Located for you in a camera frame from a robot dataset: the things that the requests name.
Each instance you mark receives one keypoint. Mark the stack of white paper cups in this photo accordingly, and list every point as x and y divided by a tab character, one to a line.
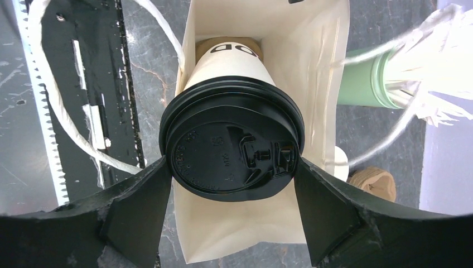
341	171

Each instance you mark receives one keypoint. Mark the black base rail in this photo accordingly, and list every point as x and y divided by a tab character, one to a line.
85	44

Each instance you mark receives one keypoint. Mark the white paper coffee cup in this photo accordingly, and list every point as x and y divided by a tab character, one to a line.
217	58

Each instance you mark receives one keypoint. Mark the brown paper bag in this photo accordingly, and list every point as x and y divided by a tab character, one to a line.
298	43

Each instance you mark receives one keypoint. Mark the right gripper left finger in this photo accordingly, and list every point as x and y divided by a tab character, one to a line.
118	227

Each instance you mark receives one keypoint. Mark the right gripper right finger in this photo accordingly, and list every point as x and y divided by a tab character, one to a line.
347	227

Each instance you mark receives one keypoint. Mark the brown cardboard cup carrier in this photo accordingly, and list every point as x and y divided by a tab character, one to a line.
375	181

